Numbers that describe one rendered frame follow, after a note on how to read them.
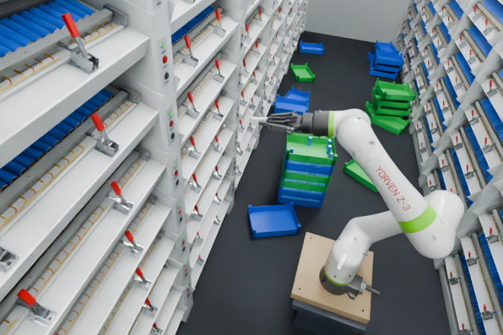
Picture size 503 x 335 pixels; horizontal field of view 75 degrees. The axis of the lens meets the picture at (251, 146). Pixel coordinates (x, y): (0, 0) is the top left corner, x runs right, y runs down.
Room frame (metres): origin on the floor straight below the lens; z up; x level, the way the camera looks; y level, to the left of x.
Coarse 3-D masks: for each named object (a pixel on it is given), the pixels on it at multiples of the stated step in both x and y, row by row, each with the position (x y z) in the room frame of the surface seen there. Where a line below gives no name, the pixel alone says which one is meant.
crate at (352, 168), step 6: (348, 162) 1.93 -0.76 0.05; (354, 162) 2.00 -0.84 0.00; (348, 168) 1.86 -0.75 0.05; (354, 168) 1.93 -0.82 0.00; (360, 168) 1.93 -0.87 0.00; (348, 174) 1.85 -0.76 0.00; (354, 174) 1.82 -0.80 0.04; (360, 174) 1.86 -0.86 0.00; (366, 174) 1.87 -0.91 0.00; (360, 180) 1.78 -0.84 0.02; (366, 180) 1.75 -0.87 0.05; (366, 186) 1.74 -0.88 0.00; (372, 186) 1.72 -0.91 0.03
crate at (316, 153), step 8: (288, 136) 1.68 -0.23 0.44; (296, 136) 1.69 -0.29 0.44; (304, 136) 1.69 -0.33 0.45; (312, 136) 1.69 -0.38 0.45; (288, 144) 1.65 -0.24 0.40; (296, 144) 1.65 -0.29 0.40; (304, 144) 1.66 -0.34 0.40; (312, 144) 1.67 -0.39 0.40; (320, 144) 1.68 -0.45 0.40; (288, 152) 1.50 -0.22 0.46; (296, 152) 1.58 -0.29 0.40; (304, 152) 1.59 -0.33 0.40; (312, 152) 1.59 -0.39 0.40; (320, 152) 1.60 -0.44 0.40; (296, 160) 1.50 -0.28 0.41; (304, 160) 1.50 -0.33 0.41; (312, 160) 1.49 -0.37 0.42; (320, 160) 1.49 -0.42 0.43; (328, 160) 1.49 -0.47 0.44
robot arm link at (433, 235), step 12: (420, 216) 0.66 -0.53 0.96; (432, 216) 0.67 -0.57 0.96; (444, 216) 0.71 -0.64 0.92; (408, 228) 0.66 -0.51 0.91; (420, 228) 0.64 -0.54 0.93; (432, 228) 0.64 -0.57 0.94; (444, 228) 0.65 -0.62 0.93; (456, 228) 0.69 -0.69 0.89; (420, 240) 0.63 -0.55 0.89; (432, 240) 0.62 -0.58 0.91; (444, 240) 0.62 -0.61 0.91; (420, 252) 0.62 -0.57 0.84; (432, 252) 0.61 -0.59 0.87; (444, 252) 0.60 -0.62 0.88
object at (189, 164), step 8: (224, 88) 1.37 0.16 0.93; (232, 96) 1.36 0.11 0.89; (224, 104) 1.30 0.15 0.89; (232, 104) 1.32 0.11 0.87; (208, 112) 1.20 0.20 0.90; (224, 112) 1.24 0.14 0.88; (216, 120) 1.17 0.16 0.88; (200, 128) 1.08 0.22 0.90; (208, 128) 1.10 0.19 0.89; (216, 128) 1.12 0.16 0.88; (192, 136) 1.02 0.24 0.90; (200, 136) 1.04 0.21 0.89; (208, 136) 1.05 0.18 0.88; (200, 144) 0.99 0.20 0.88; (208, 144) 1.01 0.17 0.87; (184, 152) 0.93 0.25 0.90; (184, 160) 0.89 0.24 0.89; (192, 160) 0.90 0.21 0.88; (200, 160) 0.93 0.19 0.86; (184, 168) 0.85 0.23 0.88; (192, 168) 0.86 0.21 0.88; (184, 176) 0.81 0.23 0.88; (184, 184) 0.77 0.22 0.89
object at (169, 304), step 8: (176, 288) 0.68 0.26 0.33; (184, 288) 0.67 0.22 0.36; (168, 296) 0.64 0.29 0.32; (176, 296) 0.65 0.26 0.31; (168, 304) 0.61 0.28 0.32; (176, 304) 0.62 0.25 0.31; (160, 312) 0.58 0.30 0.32; (168, 312) 0.58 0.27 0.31; (160, 320) 0.55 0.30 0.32; (168, 320) 0.55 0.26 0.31; (152, 328) 0.50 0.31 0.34; (160, 328) 0.52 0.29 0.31
